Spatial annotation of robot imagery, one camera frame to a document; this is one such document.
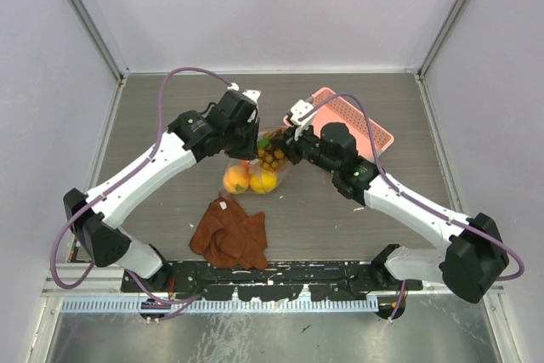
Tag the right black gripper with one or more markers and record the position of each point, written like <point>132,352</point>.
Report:
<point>291,145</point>

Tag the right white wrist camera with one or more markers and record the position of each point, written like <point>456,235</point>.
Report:
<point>251,94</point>

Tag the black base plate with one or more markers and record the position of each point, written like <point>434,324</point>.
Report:
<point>325,280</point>

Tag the orange peach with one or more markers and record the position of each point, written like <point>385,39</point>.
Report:
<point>236,180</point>

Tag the pink plastic basket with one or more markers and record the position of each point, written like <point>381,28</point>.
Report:
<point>345,111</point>

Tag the yellow apple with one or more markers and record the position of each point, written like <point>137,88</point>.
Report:
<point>263,182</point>

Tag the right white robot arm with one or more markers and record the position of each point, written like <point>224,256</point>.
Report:
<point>468,255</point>

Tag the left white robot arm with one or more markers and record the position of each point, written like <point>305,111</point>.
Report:
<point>102,210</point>

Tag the grey slotted cable duct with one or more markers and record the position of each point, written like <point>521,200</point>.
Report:
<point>139,304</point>

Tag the clear zip top bag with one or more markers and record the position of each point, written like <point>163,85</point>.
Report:
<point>253,167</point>

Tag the brown longan bunch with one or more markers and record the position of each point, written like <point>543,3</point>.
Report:
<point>270,156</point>

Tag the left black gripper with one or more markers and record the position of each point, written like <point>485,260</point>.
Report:
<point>250,151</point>

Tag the brown cloth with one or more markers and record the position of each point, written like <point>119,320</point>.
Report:
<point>228,237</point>

